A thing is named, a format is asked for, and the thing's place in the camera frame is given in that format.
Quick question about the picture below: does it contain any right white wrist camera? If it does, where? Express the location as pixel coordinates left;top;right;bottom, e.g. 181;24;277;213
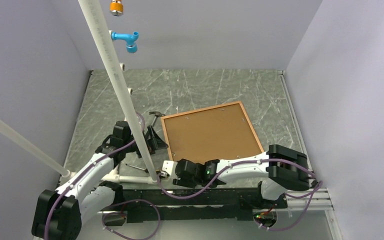
161;160;178;179

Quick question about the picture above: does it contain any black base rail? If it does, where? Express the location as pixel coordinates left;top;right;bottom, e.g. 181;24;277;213
103;188;288;223

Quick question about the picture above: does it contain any blue pipe fitting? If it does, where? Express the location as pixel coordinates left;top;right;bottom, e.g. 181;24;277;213
109;30;139;54

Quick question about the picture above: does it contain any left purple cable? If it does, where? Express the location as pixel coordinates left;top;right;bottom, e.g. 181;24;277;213
43;111;161;240

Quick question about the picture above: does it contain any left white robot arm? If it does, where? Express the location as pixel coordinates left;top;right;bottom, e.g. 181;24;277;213
31;120;139;240

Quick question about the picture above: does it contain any aluminium extrusion frame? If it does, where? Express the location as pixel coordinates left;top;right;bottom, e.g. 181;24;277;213
102;188;343;240

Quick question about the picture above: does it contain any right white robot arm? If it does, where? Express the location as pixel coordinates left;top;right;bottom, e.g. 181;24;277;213
162;144;311;208

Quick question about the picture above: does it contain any red wooden picture frame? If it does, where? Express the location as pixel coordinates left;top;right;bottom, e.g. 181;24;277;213
161;101;264;164

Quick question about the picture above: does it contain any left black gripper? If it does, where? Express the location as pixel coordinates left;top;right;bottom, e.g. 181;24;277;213
123;125;168;159

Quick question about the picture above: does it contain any orange pipe fitting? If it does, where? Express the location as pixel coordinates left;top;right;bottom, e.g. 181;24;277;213
109;0;124;17

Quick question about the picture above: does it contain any black yellow screwdriver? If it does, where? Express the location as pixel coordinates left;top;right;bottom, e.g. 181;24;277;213
124;163;150;175

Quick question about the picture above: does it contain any steel claw hammer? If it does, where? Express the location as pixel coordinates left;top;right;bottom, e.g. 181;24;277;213
147;111;166;132

